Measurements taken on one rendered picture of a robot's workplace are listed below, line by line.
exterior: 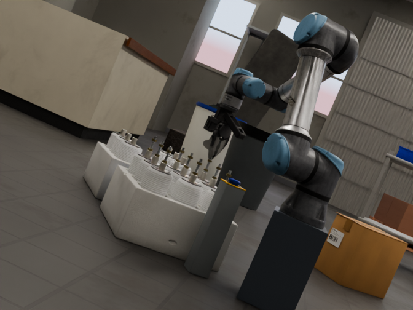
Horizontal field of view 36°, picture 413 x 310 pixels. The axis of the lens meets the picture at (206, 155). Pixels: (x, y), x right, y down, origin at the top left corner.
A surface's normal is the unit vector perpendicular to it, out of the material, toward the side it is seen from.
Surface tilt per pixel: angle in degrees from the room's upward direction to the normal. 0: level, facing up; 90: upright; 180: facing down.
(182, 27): 90
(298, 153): 73
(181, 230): 90
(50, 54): 90
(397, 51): 90
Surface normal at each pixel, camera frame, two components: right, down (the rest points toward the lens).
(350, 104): -0.14, 0.00
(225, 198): 0.29, 0.18
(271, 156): -0.87, -0.21
